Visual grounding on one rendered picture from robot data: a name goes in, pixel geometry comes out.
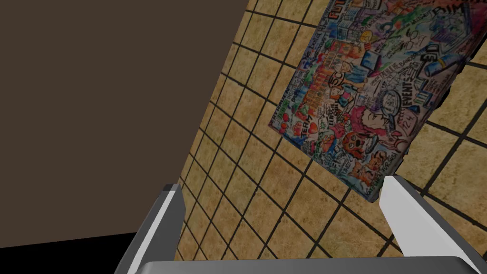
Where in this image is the colourful doodle wall picture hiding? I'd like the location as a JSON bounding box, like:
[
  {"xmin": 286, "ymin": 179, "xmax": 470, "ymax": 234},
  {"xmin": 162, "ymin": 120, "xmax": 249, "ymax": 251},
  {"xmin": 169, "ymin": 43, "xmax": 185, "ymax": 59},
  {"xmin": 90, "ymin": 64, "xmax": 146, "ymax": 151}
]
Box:
[{"xmin": 268, "ymin": 0, "xmax": 487, "ymax": 203}]

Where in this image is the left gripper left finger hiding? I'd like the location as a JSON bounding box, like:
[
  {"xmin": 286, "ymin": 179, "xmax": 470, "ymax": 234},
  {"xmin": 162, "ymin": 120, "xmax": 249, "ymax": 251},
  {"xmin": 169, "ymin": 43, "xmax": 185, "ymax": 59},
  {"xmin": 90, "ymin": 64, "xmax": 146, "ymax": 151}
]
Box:
[{"xmin": 114, "ymin": 184, "xmax": 186, "ymax": 274}]

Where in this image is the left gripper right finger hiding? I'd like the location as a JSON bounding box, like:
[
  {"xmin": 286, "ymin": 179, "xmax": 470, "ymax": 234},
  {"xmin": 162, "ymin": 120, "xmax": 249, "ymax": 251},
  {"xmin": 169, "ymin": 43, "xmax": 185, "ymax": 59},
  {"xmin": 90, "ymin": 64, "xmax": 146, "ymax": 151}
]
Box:
[{"xmin": 378, "ymin": 176, "xmax": 487, "ymax": 273}]

